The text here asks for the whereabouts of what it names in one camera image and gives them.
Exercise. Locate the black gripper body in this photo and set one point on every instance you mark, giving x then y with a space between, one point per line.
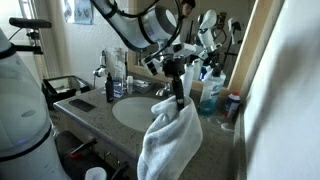
174 66

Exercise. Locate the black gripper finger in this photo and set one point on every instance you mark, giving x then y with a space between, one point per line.
181 93
174 88

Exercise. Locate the white terry towel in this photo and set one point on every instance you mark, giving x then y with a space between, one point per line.
173 143

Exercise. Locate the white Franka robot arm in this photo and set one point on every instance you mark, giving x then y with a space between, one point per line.
133 30

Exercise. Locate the chrome faucet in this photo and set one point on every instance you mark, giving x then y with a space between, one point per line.
163 90

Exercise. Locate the tall white spray can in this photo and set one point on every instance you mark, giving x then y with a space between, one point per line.
188 80

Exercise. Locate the blue mouthwash bottle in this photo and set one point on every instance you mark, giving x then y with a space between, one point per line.
210 96

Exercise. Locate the small white bottle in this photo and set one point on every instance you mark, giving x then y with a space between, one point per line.
130 85

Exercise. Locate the oval beige sink basin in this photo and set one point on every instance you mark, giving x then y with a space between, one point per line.
133 111

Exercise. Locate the red capped white can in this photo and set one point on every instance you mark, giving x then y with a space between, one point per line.
231 105

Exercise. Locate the clear bottle blue label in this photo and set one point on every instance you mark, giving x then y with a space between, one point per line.
118 86

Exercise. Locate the slim black bottle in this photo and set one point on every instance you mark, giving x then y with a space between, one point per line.
109 88

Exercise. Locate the vanity cabinet front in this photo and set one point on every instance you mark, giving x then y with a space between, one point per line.
111 151

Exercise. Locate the black smartphone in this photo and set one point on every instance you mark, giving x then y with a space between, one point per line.
81 105

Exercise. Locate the black waste bin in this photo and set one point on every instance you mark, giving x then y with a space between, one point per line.
65 87

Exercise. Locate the black perforated mounting board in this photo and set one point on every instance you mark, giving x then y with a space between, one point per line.
76 165

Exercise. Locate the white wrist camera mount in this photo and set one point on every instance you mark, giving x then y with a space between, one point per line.
150 66

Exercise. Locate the wood framed wall mirror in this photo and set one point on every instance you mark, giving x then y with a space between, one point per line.
240 50

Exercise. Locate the blue wall poster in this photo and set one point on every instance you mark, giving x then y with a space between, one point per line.
81 11

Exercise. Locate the black camera stand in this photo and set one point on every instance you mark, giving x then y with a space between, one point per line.
30 23

